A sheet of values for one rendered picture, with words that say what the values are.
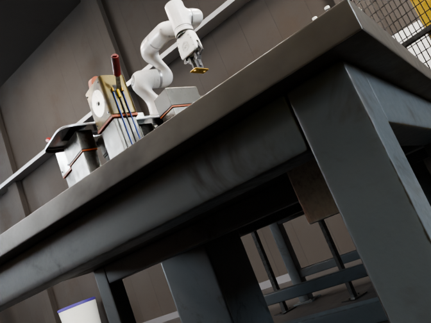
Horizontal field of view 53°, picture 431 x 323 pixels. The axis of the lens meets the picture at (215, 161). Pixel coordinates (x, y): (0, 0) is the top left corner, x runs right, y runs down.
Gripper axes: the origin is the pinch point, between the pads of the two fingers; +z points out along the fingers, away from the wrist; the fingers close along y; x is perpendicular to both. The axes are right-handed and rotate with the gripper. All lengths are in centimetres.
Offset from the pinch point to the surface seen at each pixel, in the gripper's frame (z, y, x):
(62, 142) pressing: 30, -5, -69
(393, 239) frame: 84, 88, -89
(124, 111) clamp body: 35, 24, -67
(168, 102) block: 31, 23, -48
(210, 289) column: 90, -42, 2
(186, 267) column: 77, -51, 1
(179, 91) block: 28, 24, -43
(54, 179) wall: -144, -556, 222
